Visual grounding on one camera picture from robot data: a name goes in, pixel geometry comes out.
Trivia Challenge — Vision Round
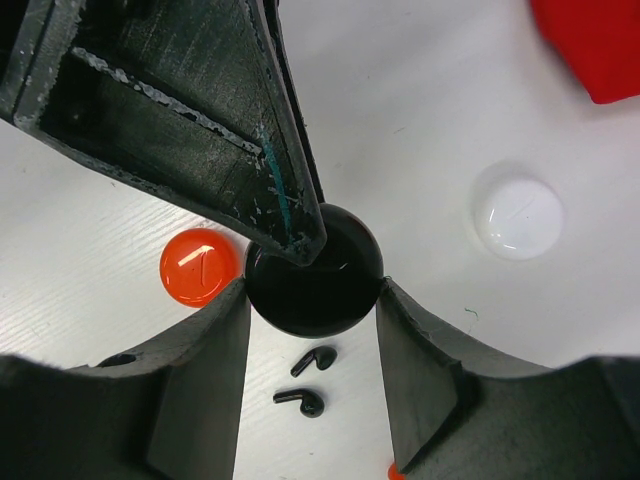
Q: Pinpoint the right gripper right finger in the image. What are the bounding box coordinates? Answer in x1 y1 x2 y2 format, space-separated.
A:
376 277 549 474

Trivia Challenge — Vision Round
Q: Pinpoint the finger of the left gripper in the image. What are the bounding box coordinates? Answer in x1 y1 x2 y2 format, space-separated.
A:
1 1 326 265

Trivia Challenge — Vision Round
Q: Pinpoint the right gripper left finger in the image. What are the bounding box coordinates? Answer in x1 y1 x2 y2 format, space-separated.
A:
64 280 250 479

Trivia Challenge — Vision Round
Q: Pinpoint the black earbud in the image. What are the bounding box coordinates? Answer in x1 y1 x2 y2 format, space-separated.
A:
290 346 338 378
272 389 325 418

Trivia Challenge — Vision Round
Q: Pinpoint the black earbud charging case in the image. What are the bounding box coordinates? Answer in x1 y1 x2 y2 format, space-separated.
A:
244 204 384 338

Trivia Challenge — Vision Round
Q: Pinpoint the white earbud charging case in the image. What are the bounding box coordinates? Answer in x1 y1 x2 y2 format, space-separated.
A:
471 173 566 262

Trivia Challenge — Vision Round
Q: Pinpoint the orange earbud charging case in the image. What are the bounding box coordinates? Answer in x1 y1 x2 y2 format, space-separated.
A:
159 228 241 308

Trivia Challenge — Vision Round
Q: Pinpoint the orange earbud right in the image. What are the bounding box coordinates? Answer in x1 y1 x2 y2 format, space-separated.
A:
387 463 406 480

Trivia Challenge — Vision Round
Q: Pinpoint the red cloth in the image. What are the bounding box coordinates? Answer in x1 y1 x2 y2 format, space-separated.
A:
530 0 639 104

